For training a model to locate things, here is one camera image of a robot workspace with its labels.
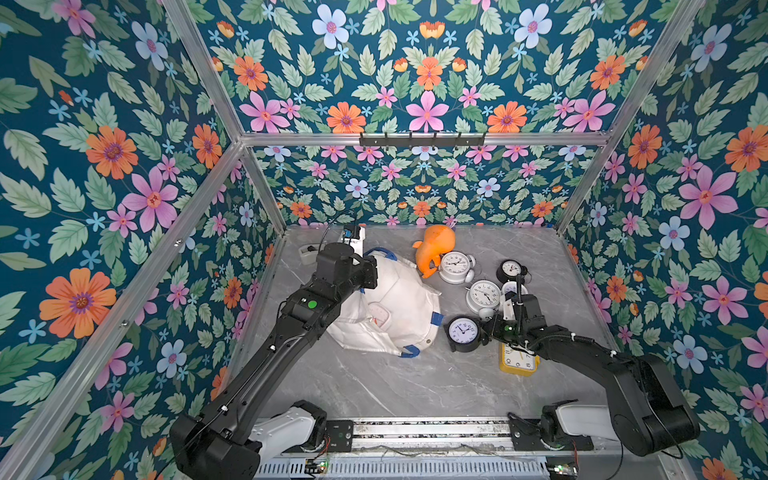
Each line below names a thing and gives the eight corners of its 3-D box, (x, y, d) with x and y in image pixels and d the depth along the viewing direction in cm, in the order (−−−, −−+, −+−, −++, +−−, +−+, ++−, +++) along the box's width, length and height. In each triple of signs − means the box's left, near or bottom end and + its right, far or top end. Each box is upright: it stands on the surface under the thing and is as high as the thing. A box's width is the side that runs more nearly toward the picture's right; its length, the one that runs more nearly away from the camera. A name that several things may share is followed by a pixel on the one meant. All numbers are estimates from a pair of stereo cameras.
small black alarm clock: (503, 285, 104) (506, 279, 101) (491, 271, 108) (493, 265, 105) (525, 274, 107) (528, 269, 104) (512, 261, 111) (514, 255, 108)
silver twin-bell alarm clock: (439, 284, 104) (440, 277, 101) (437, 258, 112) (437, 250, 109) (476, 284, 104) (478, 277, 101) (471, 258, 112) (473, 250, 109)
